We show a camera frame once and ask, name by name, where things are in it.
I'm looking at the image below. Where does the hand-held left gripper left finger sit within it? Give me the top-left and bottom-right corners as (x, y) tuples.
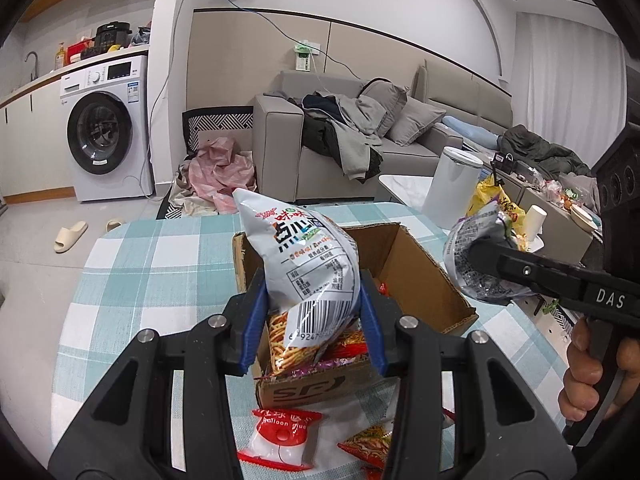
(47, 267), (271, 480)

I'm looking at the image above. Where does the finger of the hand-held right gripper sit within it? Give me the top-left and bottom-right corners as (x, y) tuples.
(467, 240), (588, 311)

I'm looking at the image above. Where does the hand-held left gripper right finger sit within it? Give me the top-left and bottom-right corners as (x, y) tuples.
(357, 271), (581, 480)

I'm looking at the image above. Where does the small noodle snack bag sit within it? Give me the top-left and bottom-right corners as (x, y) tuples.
(260, 310), (326, 377)

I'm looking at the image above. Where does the large purple snack bag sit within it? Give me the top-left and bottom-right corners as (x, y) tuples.
(442, 199), (536, 306)

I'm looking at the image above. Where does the brown cardboard box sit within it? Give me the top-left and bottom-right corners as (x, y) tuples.
(232, 222), (478, 411)

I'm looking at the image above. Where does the white noodle snack bag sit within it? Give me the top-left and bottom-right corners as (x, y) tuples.
(232, 187), (362, 348)

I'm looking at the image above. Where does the person's right hand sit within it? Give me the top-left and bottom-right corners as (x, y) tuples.
(557, 317), (640, 423)

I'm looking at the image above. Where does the white bowl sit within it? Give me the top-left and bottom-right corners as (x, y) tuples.
(570, 205), (601, 233)

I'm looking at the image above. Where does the white paper roll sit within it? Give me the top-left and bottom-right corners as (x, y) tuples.
(522, 205), (548, 241)

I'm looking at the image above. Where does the coffee table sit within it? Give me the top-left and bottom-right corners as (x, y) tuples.
(517, 160), (603, 266)

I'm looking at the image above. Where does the yellow plastic bag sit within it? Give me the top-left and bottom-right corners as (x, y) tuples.
(467, 177), (527, 251)

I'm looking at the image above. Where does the dark green jacket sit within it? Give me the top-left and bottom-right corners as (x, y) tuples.
(500, 125), (593, 178)

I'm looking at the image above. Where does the white trash can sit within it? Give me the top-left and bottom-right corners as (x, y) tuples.
(422, 146), (485, 233)

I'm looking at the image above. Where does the orange-red snack bag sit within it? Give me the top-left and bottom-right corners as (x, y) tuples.
(337, 422), (396, 463)

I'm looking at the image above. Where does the white packet with red ends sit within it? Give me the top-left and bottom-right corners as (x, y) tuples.
(237, 407), (323, 472)

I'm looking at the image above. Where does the white curtain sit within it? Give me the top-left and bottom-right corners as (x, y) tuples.
(510, 10), (628, 156)

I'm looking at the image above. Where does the pink cloth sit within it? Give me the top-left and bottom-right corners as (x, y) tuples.
(187, 136), (258, 211)

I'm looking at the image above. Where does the light blue pillow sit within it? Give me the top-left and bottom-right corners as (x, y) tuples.
(442, 116), (501, 150)

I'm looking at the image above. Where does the grey sofa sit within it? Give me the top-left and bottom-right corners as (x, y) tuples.
(251, 60), (513, 203)

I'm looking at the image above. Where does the light grey pillow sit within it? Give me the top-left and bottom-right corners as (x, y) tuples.
(387, 96), (446, 147)

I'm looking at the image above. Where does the white washing machine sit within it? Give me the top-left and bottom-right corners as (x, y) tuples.
(60, 55), (156, 202)

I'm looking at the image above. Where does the black jacket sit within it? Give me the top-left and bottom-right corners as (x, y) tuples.
(300, 92), (383, 181)

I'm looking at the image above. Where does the grey hoodie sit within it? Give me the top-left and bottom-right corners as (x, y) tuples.
(330, 95), (386, 181)

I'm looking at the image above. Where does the black white patterned chair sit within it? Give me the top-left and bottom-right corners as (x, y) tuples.
(182, 106), (256, 161)

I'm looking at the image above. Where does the dark grey pillow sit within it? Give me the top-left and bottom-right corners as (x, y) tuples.
(360, 80), (408, 138)

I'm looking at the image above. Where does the white kitchen base cabinet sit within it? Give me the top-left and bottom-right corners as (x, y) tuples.
(0, 80), (76, 202)

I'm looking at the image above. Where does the black pressure cooker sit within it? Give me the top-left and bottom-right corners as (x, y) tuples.
(94, 21), (132, 52)

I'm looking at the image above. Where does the red box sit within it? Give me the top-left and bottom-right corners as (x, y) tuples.
(66, 37), (96, 63)

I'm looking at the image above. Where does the green white wall device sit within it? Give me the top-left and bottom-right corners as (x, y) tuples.
(292, 40), (321, 73)

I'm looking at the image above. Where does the kitchen wall cabinet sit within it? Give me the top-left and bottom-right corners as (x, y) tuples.
(15, 0), (86, 23)

